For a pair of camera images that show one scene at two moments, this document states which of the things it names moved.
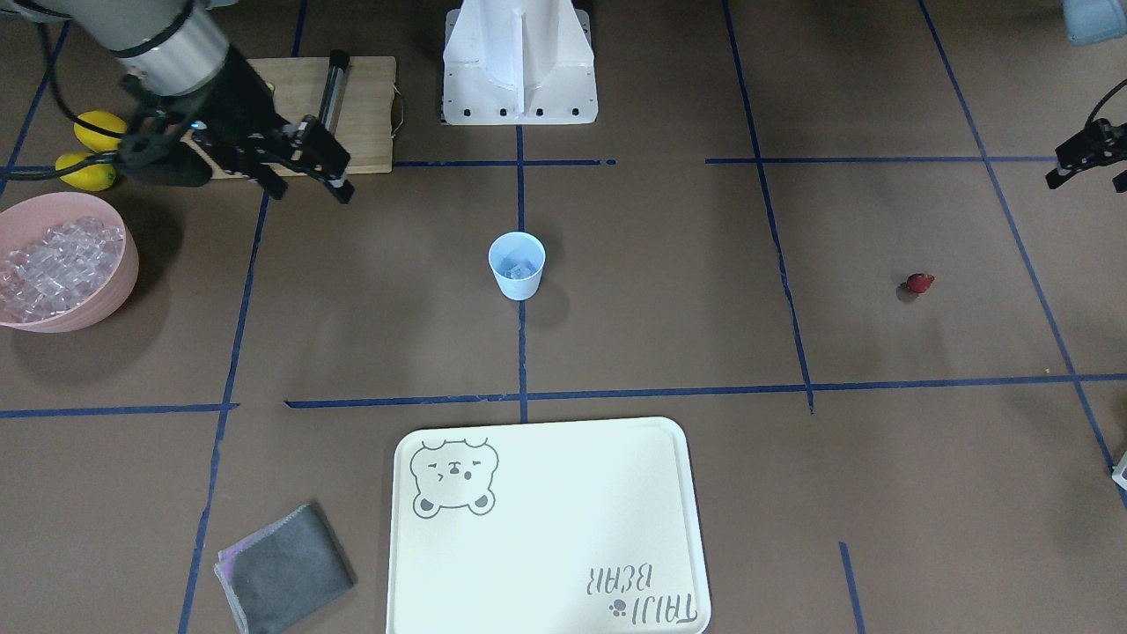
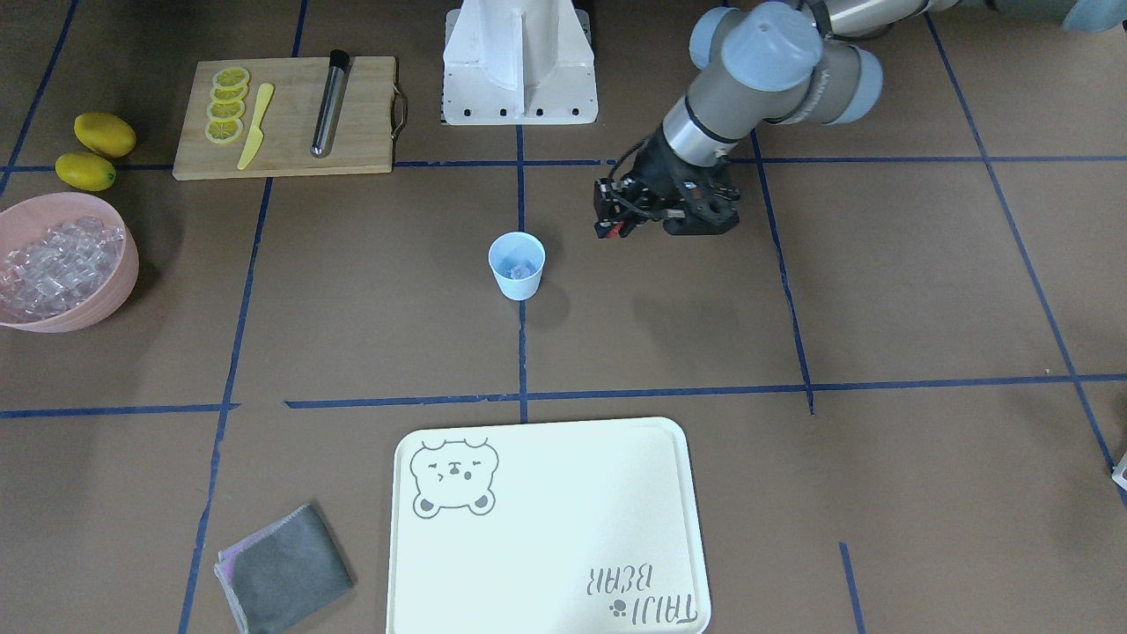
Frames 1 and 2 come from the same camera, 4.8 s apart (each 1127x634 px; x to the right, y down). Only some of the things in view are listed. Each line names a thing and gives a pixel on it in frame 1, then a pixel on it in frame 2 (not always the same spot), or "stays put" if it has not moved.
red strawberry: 919,283 to 616,230
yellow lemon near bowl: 88,178 stays put
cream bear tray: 578,527 stays put
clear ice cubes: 514,264 stays put
